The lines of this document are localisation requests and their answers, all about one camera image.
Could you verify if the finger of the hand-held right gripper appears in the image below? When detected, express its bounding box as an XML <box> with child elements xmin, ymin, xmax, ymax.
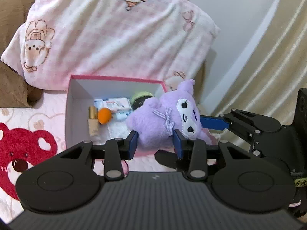
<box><xmin>199</xmin><ymin>109</ymin><xmax>281</xmax><ymax>154</ymax></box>
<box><xmin>155</xmin><ymin>150</ymin><xmax>190</xmax><ymax>171</ymax></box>

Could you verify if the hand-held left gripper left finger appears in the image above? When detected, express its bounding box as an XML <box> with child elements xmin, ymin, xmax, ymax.
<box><xmin>59</xmin><ymin>131</ymin><xmax>139</xmax><ymax>181</ymax></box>

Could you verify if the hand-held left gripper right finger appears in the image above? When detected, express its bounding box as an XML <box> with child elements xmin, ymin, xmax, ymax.
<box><xmin>174</xmin><ymin>129</ymin><xmax>256</xmax><ymax>181</ymax></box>

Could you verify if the clear plastic swab box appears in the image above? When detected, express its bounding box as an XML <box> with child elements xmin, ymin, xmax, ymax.
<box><xmin>108</xmin><ymin>122</ymin><xmax>131</xmax><ymax>138</ymax></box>

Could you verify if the white wet wipes packet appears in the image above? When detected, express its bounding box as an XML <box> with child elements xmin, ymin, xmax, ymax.
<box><xmin>94</xmin><ymin>98</ymin><xmax>132</xmax><ymax>121</ymax></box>

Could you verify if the purple plush toy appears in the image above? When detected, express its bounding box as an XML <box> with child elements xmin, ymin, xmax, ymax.
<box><xmin>125</xmin><ymin>79</ymin><xmax>211</xmax><ymax>154</ymax></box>

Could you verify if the orange makeup sponge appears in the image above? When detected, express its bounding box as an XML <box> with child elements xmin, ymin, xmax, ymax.
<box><xmin>98</xmin><ymin>108</ymin><xmax>113</xmax><ymax>125</ymax></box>

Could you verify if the gold capped foundation bottle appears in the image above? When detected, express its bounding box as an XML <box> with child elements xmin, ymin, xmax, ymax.
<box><xmin>87</xmin><ymin>106</ymin><xmax>101</xmax><ymax>138</ymax></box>

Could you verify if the green yarn ball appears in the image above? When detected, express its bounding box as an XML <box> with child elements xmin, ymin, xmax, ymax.
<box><xmin>130</xmin><ymin>91</ymin><xmax>154</xmax><ymax>111</ymax></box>

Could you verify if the pink cardboard box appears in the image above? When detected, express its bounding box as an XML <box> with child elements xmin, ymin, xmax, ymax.
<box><xmin>65</xmin><ymin>75</ymin><xmax>220</xmax><ymax>160</ymax></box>

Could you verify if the beige striped curtain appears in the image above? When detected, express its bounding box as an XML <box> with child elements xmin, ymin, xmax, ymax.
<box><xmin>211</xmin><ymin>0</ymin><xmax>307</xmax><ymax>127</ymax></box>

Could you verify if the red bear printed blanket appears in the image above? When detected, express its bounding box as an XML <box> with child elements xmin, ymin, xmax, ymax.
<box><xmin>0</xmin><ymin>92</ymin><xmax>223</xmax><ymax>211</ymax></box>

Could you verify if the pink checked pillow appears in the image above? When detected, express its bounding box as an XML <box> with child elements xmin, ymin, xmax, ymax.
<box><xmin>0</xmin><ymin>0</ymin><xmax>221</xmax><ymax>91</ymax></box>

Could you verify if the brown pillow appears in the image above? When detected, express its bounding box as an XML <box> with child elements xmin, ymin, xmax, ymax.
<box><xmin>0</xmin><ymin>0</ymin><xmax>44</xmax><ymax>108</ymax></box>

